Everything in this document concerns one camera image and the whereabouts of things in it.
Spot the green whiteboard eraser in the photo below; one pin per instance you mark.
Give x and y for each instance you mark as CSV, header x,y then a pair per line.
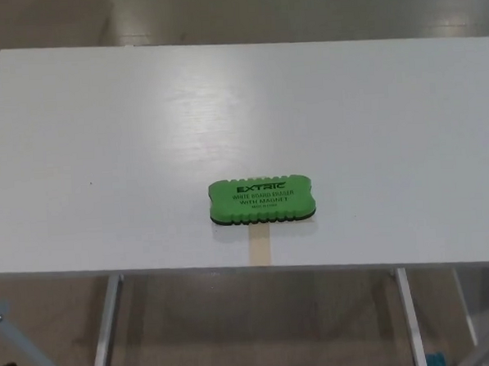
x,y
261,198

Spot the white table leg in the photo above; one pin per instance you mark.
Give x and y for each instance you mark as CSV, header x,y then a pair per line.
x,y
411,317
106,333
465,306

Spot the teal textured object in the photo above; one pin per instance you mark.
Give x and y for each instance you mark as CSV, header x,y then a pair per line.
x,y
436,362

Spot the beige masking tape strip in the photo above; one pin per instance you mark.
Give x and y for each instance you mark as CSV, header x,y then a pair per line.
x,y
258,245

